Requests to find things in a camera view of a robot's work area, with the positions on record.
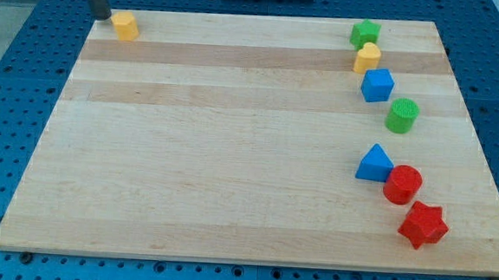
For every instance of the yellow hexagon block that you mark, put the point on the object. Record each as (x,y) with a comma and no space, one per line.
(125,26)

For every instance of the green star block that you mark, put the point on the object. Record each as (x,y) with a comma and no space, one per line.
(364,32)

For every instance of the yellow heart block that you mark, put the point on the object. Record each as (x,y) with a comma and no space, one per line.
(367,57)

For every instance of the wooden board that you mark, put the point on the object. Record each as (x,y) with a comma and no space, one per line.
(236,139)

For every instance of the blue cube block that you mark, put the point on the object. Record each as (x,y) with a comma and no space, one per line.
(377,85)

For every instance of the green cylinder block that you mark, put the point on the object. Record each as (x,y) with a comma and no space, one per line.
(402,115)

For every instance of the blue triangle block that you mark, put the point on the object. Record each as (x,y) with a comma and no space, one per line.
(376,165)

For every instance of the red cylinder block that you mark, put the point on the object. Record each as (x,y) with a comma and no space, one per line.
(402,184)

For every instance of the red star block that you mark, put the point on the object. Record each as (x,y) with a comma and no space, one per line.
(423,224)

